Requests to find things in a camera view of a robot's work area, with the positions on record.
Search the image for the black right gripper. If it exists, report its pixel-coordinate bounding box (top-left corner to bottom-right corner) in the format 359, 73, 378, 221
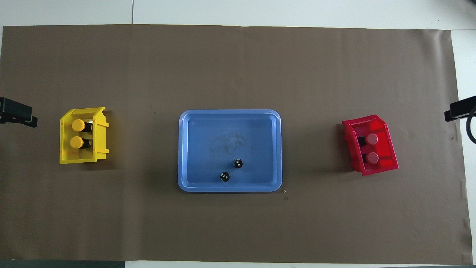
444, 96, 476, 122

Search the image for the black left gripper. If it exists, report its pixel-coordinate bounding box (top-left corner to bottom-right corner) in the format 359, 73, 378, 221
0, 98, 38, 128

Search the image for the yellow push button switch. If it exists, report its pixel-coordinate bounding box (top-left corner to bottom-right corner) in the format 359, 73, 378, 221
71, 119, 93, 133
70, 136, 93, 150

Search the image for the red push button switch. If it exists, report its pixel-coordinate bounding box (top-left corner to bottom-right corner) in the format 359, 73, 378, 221
360, 151, 379, 165
358, 133, 379, 146

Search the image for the blue plastic tray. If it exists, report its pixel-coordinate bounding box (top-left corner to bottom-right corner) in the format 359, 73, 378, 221
178, 109, 283, 192

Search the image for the yellow plastic parts bin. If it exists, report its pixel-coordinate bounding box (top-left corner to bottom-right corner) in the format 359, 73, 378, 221
59, 107, 110, 165

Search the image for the red plastic parts bin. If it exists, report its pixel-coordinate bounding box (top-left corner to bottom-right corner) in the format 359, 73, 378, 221
341, 114, 399, 176

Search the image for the brown paper table mat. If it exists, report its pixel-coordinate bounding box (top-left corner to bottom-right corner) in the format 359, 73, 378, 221
0, 24, 473, 265

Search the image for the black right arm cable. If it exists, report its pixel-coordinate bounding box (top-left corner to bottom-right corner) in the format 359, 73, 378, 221
466, 107, 476, 144

